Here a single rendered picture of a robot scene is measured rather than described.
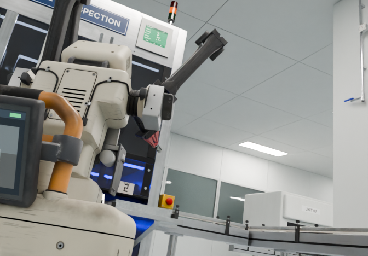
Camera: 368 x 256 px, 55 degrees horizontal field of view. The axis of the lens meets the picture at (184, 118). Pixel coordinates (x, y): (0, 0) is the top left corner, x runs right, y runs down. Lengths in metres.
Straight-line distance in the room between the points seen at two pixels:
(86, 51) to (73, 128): 0.56
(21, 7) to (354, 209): 2.37
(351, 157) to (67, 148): 2.33
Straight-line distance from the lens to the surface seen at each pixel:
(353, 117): 2.83
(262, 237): 2.32
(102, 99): 1.04
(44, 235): 0.63
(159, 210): 1.60
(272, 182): 8.37
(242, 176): 7.90
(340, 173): 2.78
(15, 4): 2.18
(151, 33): 2.26
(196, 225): 2.22
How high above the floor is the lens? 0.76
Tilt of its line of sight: 20 degrees up
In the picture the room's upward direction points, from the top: 9 degrees clockwise
